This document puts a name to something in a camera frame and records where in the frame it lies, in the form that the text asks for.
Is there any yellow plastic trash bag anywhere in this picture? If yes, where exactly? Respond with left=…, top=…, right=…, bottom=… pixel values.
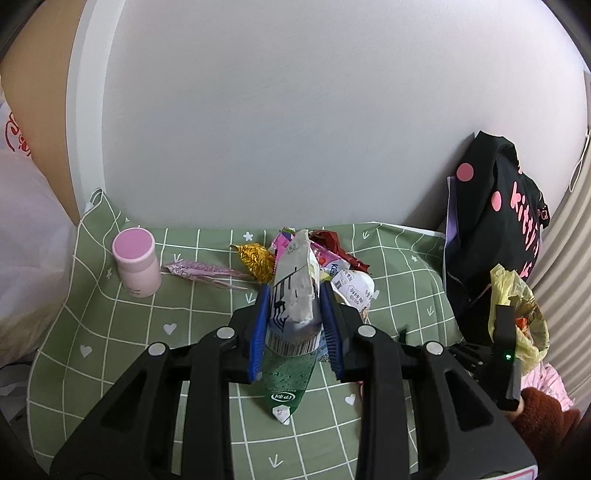
left=488, top=264, right=550, bottom=376

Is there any white paper cup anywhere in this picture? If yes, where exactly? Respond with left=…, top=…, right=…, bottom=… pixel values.
left=331, top=270, right=380, bottom=323

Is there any green white milk carton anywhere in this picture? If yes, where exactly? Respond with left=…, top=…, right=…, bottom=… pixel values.
left=263, top=229, right=322, bottom=426

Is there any right gloved hand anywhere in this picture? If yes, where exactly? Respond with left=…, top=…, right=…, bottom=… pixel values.
left=503, top=396, right=525, bottom=422

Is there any pink patterned blanket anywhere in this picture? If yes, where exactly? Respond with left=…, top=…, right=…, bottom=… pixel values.
left=521, top=362, right=574, bottom=411

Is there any red knit sleeve right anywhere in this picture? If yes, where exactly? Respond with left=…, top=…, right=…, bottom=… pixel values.
left=511, top=387, right=581, bottom=470

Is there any pink torn wrapper strip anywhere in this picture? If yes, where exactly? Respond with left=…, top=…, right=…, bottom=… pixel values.
left=163, top=260, right=253, bottom=289

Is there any pink snack wrapper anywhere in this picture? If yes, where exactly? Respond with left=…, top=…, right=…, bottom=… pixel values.
left=269, top=228, right=351, bottom=280

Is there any gold foil wrapper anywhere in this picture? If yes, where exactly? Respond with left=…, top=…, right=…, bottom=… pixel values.
left=231, top=243, right=276, bottom=283

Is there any beige window curtain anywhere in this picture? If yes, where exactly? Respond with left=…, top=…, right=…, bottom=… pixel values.
left=526, top=68, right=591, bottom=407

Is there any dark red wrapper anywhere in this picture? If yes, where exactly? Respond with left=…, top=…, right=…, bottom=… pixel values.
left=308, top=230, right=370, bottom=273

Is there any green checked bed sheet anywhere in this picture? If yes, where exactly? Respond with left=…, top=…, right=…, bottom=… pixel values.
left=27, top=191, right=461, bottom=479

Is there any pink cylindrical bottle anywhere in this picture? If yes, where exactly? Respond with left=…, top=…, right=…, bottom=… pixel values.
left=112, top=227, right=161, bottom=298

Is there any black kitty tote bag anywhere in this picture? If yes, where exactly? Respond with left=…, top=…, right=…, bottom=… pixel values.
left=444, top=132, right=550, bottom=345

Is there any white plastic bag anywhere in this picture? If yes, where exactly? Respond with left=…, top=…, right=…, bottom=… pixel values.
left=1, top=101, right=76, bottom=366

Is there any white bed headboard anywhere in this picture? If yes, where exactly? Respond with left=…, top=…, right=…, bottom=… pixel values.
left=65, top=0, right=125, bottom=214

